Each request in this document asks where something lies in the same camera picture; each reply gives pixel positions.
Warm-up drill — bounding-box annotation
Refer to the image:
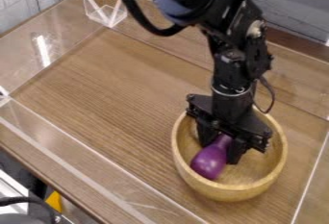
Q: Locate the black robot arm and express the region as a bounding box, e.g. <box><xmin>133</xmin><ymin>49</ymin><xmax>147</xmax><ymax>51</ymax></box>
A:
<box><xmin>121</xmin><ymin>0</ymin><xmax>274</xmax><ymax>164</ymax></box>

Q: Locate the clear acrylic corner bracket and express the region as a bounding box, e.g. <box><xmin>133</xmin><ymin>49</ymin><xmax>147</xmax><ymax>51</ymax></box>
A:
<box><xmin>81</xmin><ymin>0</ymin><xmax>127</xmax><ymax>28</ymax></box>

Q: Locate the purple toy eggplant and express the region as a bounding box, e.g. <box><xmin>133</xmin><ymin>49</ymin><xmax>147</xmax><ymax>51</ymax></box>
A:
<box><xmin>190</xmin><ymin>134</ymin><xmax>232</xmax><ymax>180</ymax></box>

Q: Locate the black cable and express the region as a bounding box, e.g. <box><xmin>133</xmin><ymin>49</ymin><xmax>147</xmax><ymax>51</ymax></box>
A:
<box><xmin>0</xmin><ymin>197</ymin><xmax>61</xmax><ymax>224</ymax></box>

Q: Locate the brown wooden bowl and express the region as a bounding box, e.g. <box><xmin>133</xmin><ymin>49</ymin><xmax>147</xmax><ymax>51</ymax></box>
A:
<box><xmin>171</xmin><ymin>111</ymin><xmax>287</xmax><ymax>202</ymax></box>

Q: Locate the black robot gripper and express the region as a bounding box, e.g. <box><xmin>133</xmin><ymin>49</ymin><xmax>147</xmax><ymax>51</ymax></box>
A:
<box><xmin>185</xmin><ymin>81</ymin><xmax>272</xmax><ymax>164</ymax></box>

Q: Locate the yellow object under table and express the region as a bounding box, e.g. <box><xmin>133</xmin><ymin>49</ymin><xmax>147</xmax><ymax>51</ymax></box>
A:
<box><xmin>45</xmin><ymin>190</ymin><xmax>62</xmax><ymax>212</ymax></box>

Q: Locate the clear acrylic tray wall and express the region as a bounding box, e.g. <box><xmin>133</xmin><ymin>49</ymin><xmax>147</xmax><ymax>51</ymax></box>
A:
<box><xmin>0</xmin><ymin>0</ymin><xmax>329</xmax><ymax>224</ymax></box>

